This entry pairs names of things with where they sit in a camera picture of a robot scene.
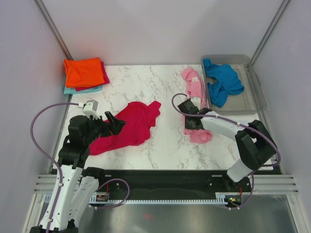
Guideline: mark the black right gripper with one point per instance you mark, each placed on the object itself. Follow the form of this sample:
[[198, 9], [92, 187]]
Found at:
[[187, 125]]

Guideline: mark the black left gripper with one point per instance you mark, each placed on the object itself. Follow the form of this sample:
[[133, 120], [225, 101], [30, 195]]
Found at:
[[109, 129]]

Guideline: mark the magenta red t shirt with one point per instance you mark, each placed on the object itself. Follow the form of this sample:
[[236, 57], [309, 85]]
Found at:
[[139, 119]]

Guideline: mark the light pink t shirt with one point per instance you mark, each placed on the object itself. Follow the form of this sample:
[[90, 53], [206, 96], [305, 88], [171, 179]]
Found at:
[[195, 89]]

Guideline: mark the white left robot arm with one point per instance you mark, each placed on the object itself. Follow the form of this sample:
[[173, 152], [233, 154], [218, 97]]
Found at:
[[74, 184]]

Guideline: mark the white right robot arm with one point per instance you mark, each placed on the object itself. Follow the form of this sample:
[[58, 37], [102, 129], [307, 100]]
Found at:
[[254, 143]]

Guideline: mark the folded magenta t shirt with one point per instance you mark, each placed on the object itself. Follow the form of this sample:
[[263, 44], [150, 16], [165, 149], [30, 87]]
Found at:
[[105, 78]]

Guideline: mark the blue t shirt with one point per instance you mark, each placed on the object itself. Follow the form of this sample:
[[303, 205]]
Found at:
[[227, 82]]

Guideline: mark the grey plastic bin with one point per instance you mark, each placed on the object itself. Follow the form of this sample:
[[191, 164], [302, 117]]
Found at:
[[251, 100]]

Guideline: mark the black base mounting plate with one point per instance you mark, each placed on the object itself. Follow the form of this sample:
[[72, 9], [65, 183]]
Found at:
[[167, 184]]

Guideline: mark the folded teal t shirt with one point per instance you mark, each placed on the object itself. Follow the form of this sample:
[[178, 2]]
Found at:
[[72, 91]]

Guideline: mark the folded orange t shirt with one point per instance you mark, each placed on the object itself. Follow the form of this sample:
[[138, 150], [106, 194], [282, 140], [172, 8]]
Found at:
[[83, 73]]

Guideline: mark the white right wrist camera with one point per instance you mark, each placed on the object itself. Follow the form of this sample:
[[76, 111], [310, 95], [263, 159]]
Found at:
[[197, 102]]

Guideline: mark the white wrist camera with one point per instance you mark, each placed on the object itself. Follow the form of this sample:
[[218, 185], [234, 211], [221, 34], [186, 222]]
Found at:
[[197, 102], [90, 109]]

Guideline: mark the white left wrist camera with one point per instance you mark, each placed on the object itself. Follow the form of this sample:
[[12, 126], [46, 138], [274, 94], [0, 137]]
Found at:
[[90, 109]]

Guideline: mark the white slotted cable duct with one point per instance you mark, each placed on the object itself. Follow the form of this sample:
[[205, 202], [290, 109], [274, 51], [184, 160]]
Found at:
[[220, 199]]

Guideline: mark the aluminium frame rail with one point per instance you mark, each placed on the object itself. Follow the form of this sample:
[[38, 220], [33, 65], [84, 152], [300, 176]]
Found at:
[[264, 184]]

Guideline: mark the left aluminium corner post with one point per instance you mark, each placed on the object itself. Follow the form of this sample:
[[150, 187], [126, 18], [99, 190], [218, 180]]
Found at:
[[53, 28]]

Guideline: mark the aluminium corner post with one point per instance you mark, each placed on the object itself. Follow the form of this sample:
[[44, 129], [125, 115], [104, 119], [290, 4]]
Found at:
[[53, 28], [269, 31]]

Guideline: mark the right aluminium corner post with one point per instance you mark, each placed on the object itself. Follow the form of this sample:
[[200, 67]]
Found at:
[[269, 31]]

